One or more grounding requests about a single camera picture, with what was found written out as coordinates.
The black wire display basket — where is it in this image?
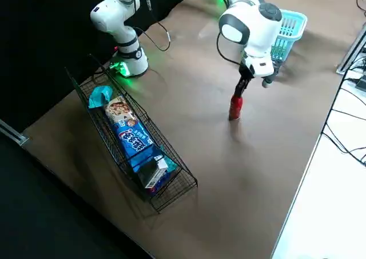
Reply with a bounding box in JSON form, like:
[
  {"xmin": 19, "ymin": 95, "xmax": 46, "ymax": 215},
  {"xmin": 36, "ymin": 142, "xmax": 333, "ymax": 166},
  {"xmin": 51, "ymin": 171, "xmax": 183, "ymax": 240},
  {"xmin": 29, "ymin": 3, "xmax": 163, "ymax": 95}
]
[{"xmin": 64, "ymin": 54, "xmax": 198, "ymax": 214}]

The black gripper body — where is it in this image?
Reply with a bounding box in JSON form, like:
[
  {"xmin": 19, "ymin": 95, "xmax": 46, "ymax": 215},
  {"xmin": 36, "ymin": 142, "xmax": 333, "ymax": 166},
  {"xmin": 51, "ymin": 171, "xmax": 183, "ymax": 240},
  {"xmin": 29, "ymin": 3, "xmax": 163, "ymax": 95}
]
[{"xmin": 239, "ymin": 59, "xmax": 256, "ymax": 82}]

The black cable with inline connector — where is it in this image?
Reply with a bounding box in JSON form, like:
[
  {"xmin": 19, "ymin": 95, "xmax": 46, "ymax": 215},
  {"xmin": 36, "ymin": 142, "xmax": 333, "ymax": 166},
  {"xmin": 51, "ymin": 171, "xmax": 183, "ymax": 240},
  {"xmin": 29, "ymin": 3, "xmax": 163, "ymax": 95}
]
[{"xmin": 133, "ymin": 0, "xmax": 172, "ymax": 53}]

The light blue plastic basket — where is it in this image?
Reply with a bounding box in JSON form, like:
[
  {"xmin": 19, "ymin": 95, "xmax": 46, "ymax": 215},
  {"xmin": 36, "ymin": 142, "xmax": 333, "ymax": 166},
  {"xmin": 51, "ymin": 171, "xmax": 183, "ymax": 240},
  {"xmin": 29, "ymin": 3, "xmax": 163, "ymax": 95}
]
[{"xmin": 270, "ymin": 9, "xmax": 308, "ymax": 63}]

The white black carton box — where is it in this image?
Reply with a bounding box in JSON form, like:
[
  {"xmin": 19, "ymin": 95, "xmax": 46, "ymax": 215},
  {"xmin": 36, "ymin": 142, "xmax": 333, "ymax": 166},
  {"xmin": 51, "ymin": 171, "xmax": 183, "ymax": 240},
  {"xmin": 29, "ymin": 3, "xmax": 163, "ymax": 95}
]
[{"xmin": 136, "ymin": 158, "xmax": 170, "ymax": 197}]

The teal snack packet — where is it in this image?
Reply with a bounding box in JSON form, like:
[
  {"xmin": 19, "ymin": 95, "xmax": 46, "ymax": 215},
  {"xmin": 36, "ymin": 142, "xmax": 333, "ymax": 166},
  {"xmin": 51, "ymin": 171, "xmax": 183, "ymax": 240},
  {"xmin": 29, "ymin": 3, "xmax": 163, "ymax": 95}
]
[{"xmin": 87, "ymin": 85, "xmax": 113, "ymax": 109}]

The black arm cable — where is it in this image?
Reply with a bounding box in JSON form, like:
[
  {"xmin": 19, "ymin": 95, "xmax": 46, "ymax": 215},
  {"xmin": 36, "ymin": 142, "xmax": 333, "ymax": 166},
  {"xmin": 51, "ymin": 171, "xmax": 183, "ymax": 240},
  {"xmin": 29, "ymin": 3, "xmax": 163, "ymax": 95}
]
[{"xmin": 215, "ymin": 31, "xmax": 244, "ymax": 67}]

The blue cookie packet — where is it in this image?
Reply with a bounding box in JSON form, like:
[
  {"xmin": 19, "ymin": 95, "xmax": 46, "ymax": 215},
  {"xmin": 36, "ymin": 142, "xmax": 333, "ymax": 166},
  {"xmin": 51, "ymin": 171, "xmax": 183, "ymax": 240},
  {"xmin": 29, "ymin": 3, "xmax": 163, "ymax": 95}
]
[{"xmin": 104, "ymin": 96, "xmax": 166, "ymax": 171}]

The red cola bottle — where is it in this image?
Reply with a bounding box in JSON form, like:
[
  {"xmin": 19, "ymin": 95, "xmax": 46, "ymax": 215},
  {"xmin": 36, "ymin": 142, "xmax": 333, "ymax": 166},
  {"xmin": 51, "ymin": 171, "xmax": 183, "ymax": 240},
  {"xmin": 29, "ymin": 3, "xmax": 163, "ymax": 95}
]
[{"xmin": 228, "ymin": 94, "xmax": 245, "ymax": 121}]

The aluminium frame rail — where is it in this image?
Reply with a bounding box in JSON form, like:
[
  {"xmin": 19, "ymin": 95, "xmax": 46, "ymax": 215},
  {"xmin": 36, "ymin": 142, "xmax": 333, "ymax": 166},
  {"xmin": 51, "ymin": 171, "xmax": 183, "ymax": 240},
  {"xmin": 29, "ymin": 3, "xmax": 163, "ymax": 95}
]
[
  {"xmin": 336, "ymin": 24, "xmax": 366, "ymax": 75},
  {"xmin": 0, "ymin": 118, "xmax": 30, "ymax": 146}
]

